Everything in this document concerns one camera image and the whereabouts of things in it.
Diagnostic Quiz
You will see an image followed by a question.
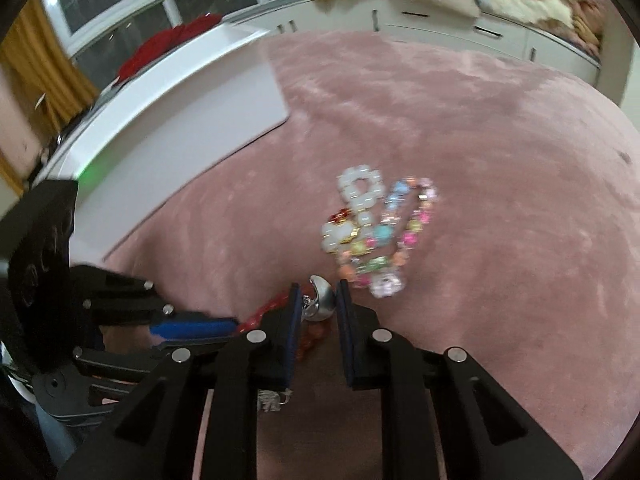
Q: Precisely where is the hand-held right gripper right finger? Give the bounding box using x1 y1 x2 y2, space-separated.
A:
335 279 584 480

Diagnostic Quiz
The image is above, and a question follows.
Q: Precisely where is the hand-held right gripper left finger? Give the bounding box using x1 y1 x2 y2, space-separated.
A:
56 282 303 480

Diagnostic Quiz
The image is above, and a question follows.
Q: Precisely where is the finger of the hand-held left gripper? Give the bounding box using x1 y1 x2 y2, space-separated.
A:
74 335 236 413
69 263 239 339

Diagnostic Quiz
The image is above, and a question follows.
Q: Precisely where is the red bead bracelet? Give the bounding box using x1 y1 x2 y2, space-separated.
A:
234 282 332 362

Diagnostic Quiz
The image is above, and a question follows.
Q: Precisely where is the silver crescent earring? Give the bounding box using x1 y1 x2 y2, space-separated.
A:
300 274 334 323

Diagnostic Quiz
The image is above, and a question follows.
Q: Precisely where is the small silver charm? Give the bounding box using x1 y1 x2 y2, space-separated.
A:
257 388 295 414

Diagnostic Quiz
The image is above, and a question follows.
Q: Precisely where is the yellow curtain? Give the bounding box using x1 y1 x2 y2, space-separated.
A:
0 0 99 197

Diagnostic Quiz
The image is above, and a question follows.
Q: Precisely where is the pink plush blanket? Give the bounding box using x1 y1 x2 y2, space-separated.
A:
102 30 640 480

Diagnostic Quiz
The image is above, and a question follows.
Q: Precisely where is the white tray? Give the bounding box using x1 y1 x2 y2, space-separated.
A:
30 24 292 264

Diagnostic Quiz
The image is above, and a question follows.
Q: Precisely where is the red cloth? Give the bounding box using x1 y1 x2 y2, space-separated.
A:
114 12 222 87

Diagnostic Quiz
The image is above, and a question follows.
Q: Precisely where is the white drawer cabinet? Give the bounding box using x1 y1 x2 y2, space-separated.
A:
234 0 602 83

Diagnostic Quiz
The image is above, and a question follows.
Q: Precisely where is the colourful bead bracelet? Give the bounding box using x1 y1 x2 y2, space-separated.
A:
336 176 440 302

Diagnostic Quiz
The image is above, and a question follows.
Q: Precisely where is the white bead bracelet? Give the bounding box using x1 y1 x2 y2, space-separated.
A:
320 167 387 257

